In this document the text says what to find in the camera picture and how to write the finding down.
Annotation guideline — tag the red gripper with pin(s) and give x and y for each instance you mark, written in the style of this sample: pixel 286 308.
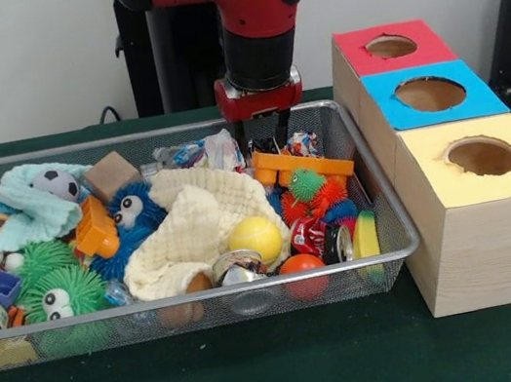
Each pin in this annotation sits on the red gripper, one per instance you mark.
pixel 260 103

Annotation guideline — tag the wooden box with three holes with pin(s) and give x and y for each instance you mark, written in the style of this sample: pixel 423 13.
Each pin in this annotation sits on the wooden box with three holes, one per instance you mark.
pixel 484 250

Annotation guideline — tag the orange plastic tray block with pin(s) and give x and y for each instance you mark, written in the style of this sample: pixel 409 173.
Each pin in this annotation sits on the orange plastic tray block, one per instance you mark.
pixel 300 159

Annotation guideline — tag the yellow ball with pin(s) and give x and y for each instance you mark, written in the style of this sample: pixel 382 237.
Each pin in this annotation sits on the yellow ball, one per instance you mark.
pixel 254 239

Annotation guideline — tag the cream waffle cloth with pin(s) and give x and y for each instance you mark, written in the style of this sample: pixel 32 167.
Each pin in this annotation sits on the cream waffle cloth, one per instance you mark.
pixel 192 222

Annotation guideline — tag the red-orange ball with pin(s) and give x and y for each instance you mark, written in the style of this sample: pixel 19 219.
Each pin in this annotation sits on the red-orange ball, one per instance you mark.
pixel 300 264

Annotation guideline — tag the brown wooden cube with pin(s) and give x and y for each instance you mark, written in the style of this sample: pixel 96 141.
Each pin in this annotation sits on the brown wooden cube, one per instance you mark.
pixel 112 174

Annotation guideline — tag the blue furry googly-eyed toy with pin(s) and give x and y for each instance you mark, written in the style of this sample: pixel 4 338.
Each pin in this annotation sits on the blue furry googly-eyed toy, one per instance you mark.
pixel 145 235

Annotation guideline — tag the orange plastic toy piece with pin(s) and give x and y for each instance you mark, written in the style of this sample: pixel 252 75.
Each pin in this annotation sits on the orange plastic toy piece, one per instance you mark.
pixel 97 234

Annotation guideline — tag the small soccer ball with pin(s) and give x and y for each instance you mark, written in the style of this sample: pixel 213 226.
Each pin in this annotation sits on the small soccer ball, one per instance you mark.
pixel 56 184

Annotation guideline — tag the green spiky googly-eyed toy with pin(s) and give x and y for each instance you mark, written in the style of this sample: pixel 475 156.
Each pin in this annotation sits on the green spiky googly-eyed toy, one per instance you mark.
pixel 74 282

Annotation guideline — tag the mint green cloth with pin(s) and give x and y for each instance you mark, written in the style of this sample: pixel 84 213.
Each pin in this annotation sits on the mint green cloth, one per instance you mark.
pixel 27 216

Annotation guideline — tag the green cloth table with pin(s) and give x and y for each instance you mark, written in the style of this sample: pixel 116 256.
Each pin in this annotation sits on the green cloth table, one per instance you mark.
pixel 269 377

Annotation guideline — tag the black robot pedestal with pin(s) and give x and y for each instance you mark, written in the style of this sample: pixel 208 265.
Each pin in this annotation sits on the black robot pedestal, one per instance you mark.
pixel 182 55

